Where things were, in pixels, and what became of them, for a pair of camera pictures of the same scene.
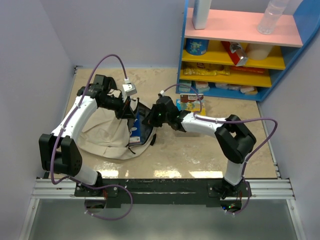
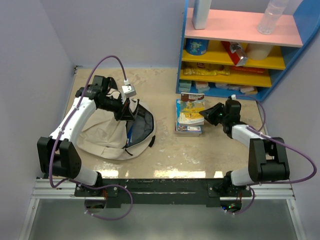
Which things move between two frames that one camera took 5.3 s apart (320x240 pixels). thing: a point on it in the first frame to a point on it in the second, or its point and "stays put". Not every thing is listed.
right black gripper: (150, 120) to (209, 114)
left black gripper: (125, 111) stays put
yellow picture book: (193, 102) stays put
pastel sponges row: (203, 87) stays put
